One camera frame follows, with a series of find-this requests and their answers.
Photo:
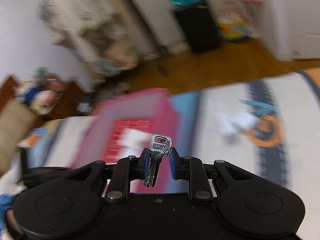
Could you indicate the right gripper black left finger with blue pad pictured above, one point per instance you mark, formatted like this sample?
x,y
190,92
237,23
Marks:
x,y
126,170

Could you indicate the clutter on nightstand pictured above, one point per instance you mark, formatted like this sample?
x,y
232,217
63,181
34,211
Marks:
x,y
40,93

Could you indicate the white charger block right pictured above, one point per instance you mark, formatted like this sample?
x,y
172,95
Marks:
x,y
245,121

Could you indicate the brown paper bag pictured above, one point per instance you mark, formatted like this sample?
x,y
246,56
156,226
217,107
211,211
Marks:
x,y
123,53

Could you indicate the white charger block left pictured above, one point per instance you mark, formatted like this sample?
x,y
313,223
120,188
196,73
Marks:
x,y
226,126

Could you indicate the white door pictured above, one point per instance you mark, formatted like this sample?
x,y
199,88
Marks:
x,y
292,29

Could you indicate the pink plastic storage box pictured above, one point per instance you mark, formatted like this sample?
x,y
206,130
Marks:
x,y
149,110

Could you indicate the white charger block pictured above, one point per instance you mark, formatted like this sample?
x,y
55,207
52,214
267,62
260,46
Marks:
x,y
245,121
226,126

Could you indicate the black suitcase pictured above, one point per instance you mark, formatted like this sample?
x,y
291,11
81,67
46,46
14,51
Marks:
x,y
198,26

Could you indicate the wooden padded headboard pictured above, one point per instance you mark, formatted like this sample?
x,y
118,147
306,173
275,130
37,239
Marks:
x,y
17,116

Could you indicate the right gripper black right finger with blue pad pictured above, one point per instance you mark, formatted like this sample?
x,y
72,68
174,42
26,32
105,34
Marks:
x,y
191,170

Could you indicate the silver keys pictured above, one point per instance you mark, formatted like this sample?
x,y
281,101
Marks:
x,y
159,147

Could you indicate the wooden nightstand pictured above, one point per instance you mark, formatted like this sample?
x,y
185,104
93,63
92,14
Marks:
x,y
67,103

